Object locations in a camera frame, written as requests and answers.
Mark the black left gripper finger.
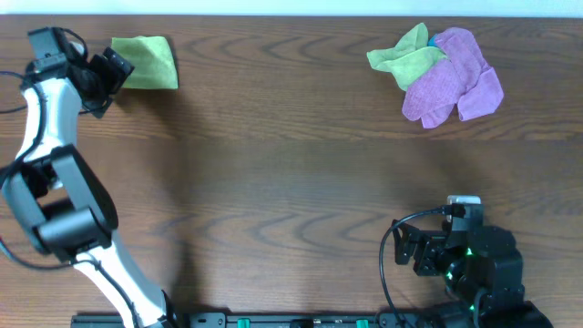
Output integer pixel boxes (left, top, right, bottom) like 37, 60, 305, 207
88, 97, 113, 118
102, 47, 135, 94

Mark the light green microfiber cloth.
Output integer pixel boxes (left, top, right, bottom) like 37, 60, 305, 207
111, 36, 179, 89

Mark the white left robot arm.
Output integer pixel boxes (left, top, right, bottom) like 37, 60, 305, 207
1, 45, 178, 327

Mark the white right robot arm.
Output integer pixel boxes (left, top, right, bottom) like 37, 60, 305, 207
393, 218, 552, 328

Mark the purple crumpled cloth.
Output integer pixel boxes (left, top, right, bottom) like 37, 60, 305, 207
402, 27, 504, 128

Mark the olive green crumpled cloth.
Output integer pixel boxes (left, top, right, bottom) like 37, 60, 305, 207
366, 23, 447, 91

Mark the blue cloth under pile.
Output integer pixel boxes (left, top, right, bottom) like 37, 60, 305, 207
427, 35, 437, 47

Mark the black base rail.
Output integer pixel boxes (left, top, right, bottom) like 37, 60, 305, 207
70, 311, 438, 328

